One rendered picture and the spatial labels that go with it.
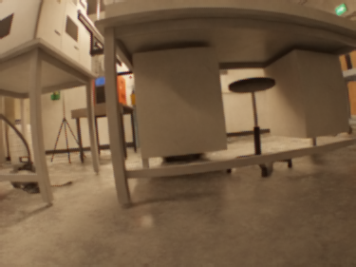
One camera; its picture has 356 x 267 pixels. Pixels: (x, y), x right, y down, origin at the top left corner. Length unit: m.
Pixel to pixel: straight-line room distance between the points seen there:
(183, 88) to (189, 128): 0.23
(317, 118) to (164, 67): 1.08
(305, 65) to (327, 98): 0.30
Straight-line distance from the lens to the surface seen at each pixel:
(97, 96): 2.63
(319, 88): 1.53
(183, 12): 0.95
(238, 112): 4.39
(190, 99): 1.11
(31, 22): 1.31
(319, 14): 1.37
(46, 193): 1.12
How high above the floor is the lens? 0.35
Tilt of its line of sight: 2 degrees down
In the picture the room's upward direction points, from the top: 6 degrees counter-clockwise
